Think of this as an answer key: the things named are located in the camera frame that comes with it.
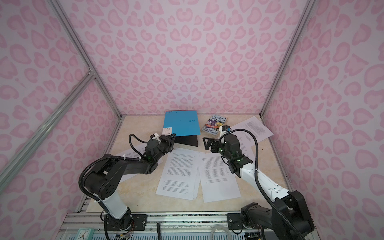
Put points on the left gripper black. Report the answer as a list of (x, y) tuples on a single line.
[(169, 142)]

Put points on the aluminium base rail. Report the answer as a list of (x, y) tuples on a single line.
[(165, 226)]

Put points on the aluminium frame corner post left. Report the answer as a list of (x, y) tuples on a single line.
[(79, 46)]

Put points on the sheet under centre sheet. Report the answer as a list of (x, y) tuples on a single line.
[(197, 184)]

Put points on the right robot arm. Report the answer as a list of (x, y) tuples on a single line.
[(288, 215)]

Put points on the colourful treehouse book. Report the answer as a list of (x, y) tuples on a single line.
[(213, 125)]

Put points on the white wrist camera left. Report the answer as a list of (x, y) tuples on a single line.
[(155, 136)]

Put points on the small teal alarm clock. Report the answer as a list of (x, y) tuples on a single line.
[(84, 234)]

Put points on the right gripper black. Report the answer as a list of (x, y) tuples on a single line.
[(216, 142)]

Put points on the aluminium frame corner post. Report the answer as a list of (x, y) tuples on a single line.
[(79, 46), (308, 11)]

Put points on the centre right printed sheet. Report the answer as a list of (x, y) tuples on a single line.
[(218, 183)]

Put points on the aluminium frame corner post right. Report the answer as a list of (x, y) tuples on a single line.
[(308, 11)]

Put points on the far right printed sheet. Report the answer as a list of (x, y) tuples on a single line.
[(256, 127)]

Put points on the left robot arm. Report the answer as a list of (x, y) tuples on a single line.
[(100, 179)]

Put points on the blue and black file folder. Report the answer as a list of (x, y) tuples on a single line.
[(183, 124)]

